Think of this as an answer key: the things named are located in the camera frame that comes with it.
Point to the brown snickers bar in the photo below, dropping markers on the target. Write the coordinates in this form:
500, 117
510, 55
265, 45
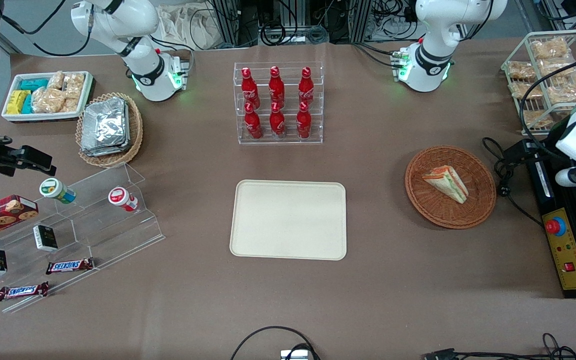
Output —
69, 266
23, 291

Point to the small silver device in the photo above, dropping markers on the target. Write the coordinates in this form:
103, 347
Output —
295, 355

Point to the green lid jar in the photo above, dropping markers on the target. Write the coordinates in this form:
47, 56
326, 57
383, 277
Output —
52, 188

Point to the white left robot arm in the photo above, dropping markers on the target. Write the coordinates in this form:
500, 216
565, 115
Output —
438, 30

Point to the bagged pastry pack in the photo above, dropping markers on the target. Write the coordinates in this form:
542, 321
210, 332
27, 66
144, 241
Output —
548, 48
525, 90
558, 67
520, 70
565, 92
537, 118

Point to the triangular sandwich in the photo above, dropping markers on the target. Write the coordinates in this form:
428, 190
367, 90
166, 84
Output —
448, 182

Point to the white rectangular snack bin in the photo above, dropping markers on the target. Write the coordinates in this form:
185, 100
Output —
43, 117

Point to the clear acrylic bottle rack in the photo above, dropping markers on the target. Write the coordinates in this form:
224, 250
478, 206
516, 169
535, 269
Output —
288, 140

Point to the round brown wicker basket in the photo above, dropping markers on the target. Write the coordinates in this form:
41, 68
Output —
433, 210

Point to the red tartan cookie box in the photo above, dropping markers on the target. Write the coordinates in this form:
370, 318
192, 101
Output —
3, 215

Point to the yellow snack pack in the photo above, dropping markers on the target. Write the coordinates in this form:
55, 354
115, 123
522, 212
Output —
17, 102

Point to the clear rice cracker pack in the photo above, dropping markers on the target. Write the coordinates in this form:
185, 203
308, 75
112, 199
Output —
48, 100
71, 105
56, 80
74, 85

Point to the black machine yellow panel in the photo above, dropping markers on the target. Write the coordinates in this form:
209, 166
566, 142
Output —
575, 250

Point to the red lid jar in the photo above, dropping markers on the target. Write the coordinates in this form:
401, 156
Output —
118, 196

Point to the silver foil pouch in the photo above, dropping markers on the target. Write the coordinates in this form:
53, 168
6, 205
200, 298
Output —
105, 151
104, 122

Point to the light oval wicker basket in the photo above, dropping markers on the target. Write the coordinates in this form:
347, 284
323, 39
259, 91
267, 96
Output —
135, 130

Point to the red cola bottle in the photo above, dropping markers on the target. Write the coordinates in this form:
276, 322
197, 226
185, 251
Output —
303, 124
306, 89
253, 125
277, 124
249, 90
276, 89

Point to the clear acrylic stepped stand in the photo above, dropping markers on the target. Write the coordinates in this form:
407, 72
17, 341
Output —
98, 235

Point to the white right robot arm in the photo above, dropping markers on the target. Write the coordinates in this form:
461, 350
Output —
118, 22

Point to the teal snack pack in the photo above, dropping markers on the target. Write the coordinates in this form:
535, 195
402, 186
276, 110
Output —
27, 105
34, 84

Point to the red emergency stop button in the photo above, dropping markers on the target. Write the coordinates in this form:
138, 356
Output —
556, 226

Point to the white cloth bag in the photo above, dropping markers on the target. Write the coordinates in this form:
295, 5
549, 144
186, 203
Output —
188, 27

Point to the aluminium frame post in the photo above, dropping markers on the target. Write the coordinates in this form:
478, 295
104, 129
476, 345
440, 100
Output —
361, 20
228, 22

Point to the beige plastic tray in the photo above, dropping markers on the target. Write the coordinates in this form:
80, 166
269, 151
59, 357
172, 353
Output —
288, 220

